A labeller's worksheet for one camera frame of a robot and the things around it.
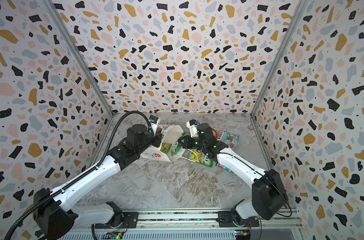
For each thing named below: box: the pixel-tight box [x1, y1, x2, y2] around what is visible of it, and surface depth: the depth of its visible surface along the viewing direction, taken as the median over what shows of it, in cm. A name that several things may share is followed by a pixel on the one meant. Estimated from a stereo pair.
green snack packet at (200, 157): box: [188, 149, 214, 168], surface depth 96 cm
